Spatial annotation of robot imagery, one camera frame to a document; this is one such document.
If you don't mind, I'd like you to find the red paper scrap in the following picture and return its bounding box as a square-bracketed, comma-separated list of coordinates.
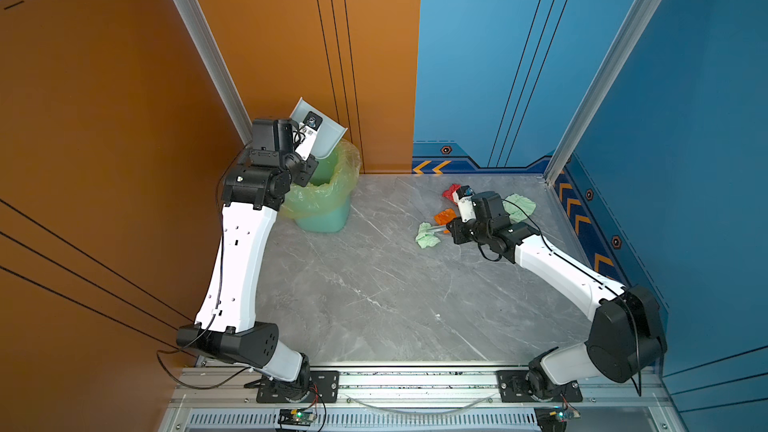
[442, 184, 461, 204]

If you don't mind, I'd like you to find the light green paper scrap far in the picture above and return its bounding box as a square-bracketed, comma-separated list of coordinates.
[502, 194, 537, 223]

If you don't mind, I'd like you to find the orange paper scrap centre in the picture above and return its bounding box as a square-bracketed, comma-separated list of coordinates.
[434, 209, 459, 234]

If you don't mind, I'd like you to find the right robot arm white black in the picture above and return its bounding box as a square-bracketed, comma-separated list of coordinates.
[446, 186, 668, 401]

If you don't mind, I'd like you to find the green trash bin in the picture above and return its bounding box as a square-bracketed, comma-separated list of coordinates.
[287, 143, 353, 234]

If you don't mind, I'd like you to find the grey-blue dustpan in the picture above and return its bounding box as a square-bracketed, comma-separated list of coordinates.
[290, 98, 347, 160]

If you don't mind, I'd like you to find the left circuit board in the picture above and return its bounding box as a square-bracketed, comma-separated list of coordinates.
[276, 408, 321, 431]

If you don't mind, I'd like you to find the aluminium corner post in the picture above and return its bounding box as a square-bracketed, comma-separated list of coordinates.
[543, 0, 662, 187]
[172, 0, 252, 144]

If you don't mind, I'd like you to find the light green paper scrap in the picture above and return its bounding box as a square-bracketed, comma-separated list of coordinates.
[415, 223, 440, 249]
[502, 194, 537, 223]

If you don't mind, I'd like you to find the right circuit board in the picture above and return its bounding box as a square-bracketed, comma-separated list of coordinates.
[534, 408, 581, 432]

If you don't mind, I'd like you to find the yellow plastic bin liner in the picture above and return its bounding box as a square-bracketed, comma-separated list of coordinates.
[280, 140, 361, 220]

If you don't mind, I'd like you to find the aluminium mounting rail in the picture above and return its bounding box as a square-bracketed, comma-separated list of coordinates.
[159, 362, 686, 431]

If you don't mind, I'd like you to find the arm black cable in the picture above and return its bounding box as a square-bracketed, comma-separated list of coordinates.
[155, 149, 253, 391]
[473, 199, 643, 397]

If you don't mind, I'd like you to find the light green paper scrap near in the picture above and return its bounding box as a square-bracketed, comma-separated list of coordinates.
[415, 223, 440, 249]

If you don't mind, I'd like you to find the right aluminium corner post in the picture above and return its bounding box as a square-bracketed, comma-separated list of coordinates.
[543, 0, 662, 187]

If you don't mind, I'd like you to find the left aluminium corner post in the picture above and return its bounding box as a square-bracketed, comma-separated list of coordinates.
[172, 0, 252, 144]

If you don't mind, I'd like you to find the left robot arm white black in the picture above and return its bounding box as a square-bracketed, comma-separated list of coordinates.
[176, 113, 325, 401]

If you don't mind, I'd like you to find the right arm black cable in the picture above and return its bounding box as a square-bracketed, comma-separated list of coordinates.
[473, 199, 643, 397]

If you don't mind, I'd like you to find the circuit board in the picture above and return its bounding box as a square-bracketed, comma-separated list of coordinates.
[534, 408, 581, 432]
[276, 408, 321, 431]

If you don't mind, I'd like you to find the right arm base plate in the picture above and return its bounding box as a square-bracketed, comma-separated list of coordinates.
[496, 369, 583, 403]

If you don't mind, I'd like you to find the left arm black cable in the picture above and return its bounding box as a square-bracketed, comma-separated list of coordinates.
[155, 149, 253, 391]

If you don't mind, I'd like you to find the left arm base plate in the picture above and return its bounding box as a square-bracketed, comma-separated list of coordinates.
[256, 369, 340, 404]

